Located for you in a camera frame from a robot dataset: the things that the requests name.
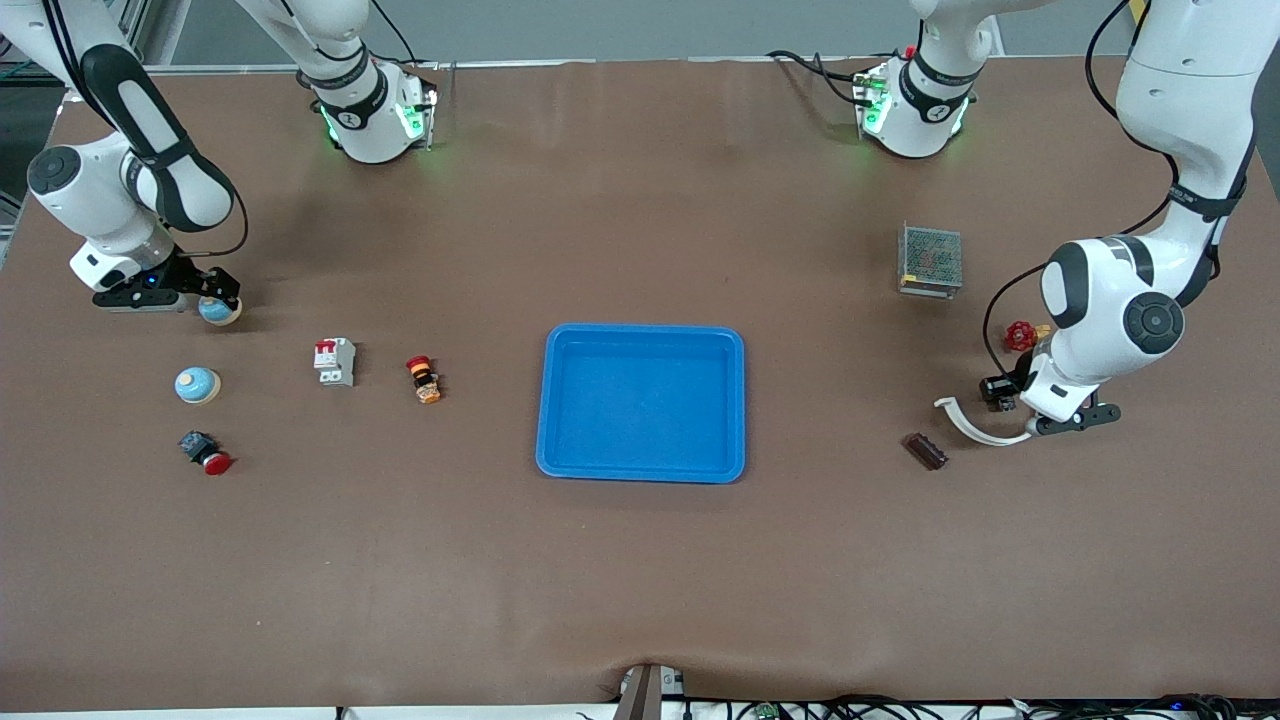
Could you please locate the dark brown electrolytic capacitor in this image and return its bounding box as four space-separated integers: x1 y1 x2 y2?
902 431 949 472

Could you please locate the blue plastic tray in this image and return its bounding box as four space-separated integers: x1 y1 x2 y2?
535 322 748 485

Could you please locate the white curved plastic clamp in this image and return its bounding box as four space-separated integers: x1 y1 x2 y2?
933 396 1036 447

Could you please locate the metal mesh power supply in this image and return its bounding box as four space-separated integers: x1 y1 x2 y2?
897 222 964 300

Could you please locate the red mushroom push button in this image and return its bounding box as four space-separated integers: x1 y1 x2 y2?
179 430 236 477

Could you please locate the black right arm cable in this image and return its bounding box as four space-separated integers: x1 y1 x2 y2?
40 0 250 260

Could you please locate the white circuit breaker red switch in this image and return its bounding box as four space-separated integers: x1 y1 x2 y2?
313 337 358 389

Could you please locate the red orange emergency stop switch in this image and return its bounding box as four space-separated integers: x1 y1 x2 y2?
405 354 444 406

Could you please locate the aluminium frame profile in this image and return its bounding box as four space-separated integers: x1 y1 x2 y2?
0 0 161 76

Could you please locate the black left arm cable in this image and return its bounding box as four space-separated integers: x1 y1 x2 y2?
983 0 1253 353

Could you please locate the black cable bundle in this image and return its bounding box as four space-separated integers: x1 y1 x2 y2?
680 693 1241 720

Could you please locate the black cable at arm base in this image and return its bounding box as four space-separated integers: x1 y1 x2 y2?
767 48 871 107

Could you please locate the grey metal table bracket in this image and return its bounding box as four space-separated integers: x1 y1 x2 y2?
613 662 687 720

